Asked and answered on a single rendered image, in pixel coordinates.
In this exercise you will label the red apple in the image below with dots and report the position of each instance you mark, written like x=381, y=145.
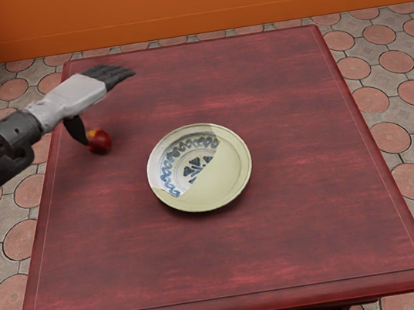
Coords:
x=101, y=141

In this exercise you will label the cream plate with blue pattern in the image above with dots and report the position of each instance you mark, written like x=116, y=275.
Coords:
x=199, y=168

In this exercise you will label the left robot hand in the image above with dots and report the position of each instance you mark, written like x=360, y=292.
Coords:
x=69, y=96

